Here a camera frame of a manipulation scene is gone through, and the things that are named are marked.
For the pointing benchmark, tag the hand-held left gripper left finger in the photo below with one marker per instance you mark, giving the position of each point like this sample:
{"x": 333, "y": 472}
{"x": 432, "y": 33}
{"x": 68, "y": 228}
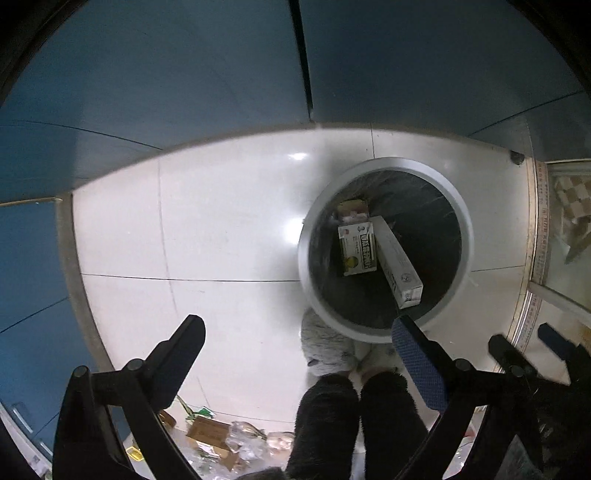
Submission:
{"x": 181, "y": 361}

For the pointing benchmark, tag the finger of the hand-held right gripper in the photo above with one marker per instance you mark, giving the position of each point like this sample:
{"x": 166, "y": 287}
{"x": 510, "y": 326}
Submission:
{"x": 559, "y": 340}
{"x": 502, "y": 348}

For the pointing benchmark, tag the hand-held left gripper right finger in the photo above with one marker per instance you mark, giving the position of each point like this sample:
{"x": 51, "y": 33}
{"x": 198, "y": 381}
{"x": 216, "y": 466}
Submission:
{"x": 418, "y": 364}

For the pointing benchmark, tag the white round trash bin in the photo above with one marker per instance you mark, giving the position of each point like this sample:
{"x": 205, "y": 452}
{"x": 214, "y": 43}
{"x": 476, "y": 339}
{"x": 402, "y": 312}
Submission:
{"x": 318, "y": 203}

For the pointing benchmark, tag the grey fuzzy slipper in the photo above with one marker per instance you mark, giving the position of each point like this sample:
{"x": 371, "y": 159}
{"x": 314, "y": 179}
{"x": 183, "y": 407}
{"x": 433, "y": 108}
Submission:
{"x": 381, "y": 360}
{"x": 325, "y": 346}

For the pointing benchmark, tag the green packet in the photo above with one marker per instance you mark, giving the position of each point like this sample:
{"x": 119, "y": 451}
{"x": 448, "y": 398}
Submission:
{"x": 199, "y": 412}

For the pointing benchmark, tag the person's right leg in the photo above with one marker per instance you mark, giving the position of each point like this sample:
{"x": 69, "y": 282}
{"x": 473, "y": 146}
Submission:
{"x": 392, "y": 424}

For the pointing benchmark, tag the flat brown cardboard box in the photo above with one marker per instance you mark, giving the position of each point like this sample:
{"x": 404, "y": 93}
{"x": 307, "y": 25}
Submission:
{"x": 207, "y": 432}

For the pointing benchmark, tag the patterned door threshold strip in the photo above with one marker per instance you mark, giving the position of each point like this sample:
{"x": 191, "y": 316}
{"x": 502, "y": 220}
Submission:
{"x": 538, "y": 240}

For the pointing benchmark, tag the long white carton box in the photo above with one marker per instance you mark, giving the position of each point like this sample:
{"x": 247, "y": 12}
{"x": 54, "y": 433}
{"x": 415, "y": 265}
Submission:
{"x": 397, "y": 263}

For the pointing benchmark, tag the clear plastic wrapper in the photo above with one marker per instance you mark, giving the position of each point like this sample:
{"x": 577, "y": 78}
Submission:
{"x": 249, "y": 441}

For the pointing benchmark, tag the yellow packet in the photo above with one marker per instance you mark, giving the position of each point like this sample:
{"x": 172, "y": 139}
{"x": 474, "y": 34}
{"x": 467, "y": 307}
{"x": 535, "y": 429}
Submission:
{"x": 131, "y": 454}

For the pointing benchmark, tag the small brown cardboard piece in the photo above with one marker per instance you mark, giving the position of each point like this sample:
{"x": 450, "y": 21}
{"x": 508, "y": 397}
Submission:
{"x": 231, "y": 460}

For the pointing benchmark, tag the white green-print box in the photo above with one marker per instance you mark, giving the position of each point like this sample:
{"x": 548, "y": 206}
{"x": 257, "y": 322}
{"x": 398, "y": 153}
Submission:
{"x": 358, "y": 249}

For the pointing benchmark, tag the black bin liner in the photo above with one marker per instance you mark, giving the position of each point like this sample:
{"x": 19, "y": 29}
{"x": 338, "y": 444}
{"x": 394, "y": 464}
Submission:
{"x": 429, "y": 230}

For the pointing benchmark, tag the checkered floor mat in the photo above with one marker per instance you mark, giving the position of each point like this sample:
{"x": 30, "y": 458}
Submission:
{"x": 572, "y": 198}

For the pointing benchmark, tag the blue cabinet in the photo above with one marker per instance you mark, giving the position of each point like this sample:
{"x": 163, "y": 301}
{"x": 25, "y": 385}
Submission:
{"x": 32, "y": 286}

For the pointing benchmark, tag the small brown carton box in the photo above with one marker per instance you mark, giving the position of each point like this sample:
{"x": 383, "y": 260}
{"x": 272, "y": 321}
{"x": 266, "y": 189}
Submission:
{"x": 351, "y": 208}

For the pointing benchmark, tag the black door stop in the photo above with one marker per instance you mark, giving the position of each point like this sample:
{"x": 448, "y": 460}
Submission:
{"x": 516, "y": 158}

